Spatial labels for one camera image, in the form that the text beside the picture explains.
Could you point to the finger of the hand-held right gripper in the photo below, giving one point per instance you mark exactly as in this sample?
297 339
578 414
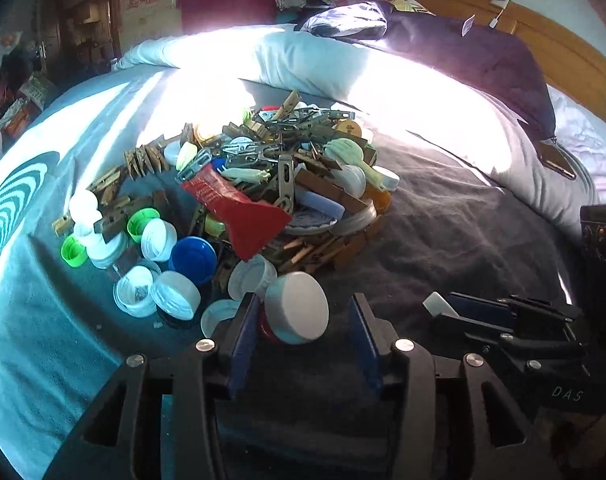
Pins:
478 332
483 307

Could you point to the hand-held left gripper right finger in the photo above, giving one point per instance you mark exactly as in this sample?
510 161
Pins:
365 345

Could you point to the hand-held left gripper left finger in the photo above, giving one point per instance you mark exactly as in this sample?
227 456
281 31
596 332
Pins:
240 345

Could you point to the large white jar lid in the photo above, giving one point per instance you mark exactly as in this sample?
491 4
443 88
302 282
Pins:
298 305

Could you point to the grey fleece blanket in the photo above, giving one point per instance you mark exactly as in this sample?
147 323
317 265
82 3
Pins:
458 240

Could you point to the metal jar lid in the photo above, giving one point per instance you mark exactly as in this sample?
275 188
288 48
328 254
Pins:
355 220

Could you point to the pile of plastic bottle caps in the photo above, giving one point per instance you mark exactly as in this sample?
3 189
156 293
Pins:
158 240

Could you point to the pale purple plastic block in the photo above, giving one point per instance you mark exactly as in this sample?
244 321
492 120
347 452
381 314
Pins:
320 205

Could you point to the brown flat rectangular tag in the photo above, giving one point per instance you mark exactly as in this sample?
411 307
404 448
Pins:
558 160

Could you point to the pile of wooden clothespins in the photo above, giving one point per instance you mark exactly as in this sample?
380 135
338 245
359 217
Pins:
323 185

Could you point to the pale green plastic spoon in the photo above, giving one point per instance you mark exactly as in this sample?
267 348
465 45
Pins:
245 175
345 152

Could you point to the pile of metal clips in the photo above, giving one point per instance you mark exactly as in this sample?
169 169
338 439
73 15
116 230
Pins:
285 180

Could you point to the dark purple pillow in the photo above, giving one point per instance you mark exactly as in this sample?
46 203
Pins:
458 55

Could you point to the wooden headboard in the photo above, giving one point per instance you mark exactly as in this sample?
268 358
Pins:
558 45

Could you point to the white paper tag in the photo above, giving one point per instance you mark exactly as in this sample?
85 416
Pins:
468 25

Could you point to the light blue pillow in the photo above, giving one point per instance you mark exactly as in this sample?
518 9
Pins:
303 60

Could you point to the striped blue white pillow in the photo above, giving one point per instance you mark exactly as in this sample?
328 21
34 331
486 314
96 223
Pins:
343 20

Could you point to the pile of clothes and bags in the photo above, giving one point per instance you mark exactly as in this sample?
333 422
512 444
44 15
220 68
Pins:
13 105

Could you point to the maroon cloth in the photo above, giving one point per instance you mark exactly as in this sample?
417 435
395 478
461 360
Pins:
228 7

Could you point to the brown wooden cabinet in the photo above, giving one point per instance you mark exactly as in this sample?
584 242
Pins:
78 15

